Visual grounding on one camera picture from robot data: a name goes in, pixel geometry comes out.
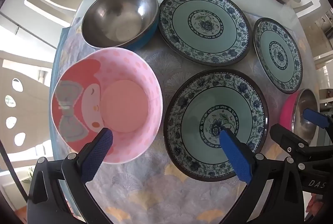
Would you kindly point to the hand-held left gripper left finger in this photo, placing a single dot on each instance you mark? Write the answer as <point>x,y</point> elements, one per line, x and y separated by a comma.
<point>100,153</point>

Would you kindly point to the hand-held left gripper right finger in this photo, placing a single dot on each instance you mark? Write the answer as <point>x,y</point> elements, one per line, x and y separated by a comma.
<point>235,156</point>

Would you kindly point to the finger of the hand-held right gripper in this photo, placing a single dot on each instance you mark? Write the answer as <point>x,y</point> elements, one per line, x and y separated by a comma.
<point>314,117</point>
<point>286,138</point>

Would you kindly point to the steel bowl with blue outside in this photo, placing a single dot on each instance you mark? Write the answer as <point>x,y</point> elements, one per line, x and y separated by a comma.
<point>117,15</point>

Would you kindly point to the pink cartoon bowl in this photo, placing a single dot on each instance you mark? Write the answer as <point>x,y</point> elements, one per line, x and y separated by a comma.
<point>124,106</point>

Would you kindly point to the steel bowl with pink outside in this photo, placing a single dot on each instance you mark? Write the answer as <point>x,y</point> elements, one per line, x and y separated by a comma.
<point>299,101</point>

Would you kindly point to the floral green ceramic plate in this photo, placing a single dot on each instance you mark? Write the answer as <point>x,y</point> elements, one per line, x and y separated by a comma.
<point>279,57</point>
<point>205,26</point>

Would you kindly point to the wide floral rim ceramic plate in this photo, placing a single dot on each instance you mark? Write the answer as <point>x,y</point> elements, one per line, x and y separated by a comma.
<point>192,109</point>

